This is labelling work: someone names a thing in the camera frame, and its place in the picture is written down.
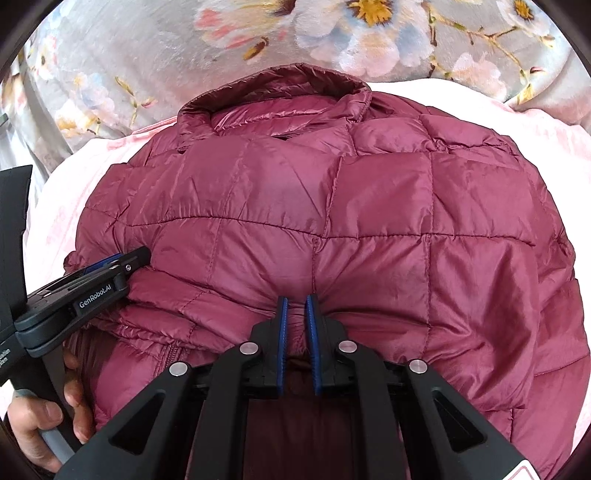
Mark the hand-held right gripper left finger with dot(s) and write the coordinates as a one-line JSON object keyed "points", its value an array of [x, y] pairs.
{"points": [[282, 350]]}

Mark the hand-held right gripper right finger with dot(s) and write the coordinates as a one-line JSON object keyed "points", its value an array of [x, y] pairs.
{"points": [[314, 350]]}

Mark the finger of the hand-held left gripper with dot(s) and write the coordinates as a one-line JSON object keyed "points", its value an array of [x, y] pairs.
{"points": [[99, 295], [104, 263]]}

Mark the maroon quilted puffer jacket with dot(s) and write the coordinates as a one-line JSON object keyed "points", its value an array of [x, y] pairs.
{"points": [[323, 207]]}

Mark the person's left hand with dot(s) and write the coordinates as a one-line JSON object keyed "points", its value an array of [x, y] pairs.
{"points": [[34, 424]]}

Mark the pink patterned blanket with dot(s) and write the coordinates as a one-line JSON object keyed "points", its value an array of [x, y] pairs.
{"points": [[60, 217]]}

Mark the grey floral bed sheet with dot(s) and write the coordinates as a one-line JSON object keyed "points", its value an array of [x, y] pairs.
{"points": [[184, 50]]}

